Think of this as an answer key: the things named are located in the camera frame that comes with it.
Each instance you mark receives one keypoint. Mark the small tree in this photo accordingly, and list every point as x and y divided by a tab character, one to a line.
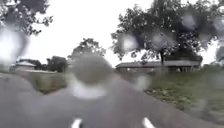
87	46

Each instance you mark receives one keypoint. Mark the long low building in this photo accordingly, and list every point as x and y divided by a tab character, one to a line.
156	65

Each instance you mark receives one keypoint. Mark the grey asphalt path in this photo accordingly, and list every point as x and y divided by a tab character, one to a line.
116	110

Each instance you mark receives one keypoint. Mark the broad dark tree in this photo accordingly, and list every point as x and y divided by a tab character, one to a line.
162	55

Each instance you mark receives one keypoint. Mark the dark bushes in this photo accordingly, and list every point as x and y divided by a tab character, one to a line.
56	63

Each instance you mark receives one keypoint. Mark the grass verge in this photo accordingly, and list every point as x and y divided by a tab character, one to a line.
46	81
186	86

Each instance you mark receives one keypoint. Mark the robot's own part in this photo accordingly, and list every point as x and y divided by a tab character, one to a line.
76	123
147	123

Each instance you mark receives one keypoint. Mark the small pale-roofed building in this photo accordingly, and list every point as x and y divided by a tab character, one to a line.
25	65

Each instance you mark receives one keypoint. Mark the large spreading tree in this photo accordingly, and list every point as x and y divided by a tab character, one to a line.
23	13

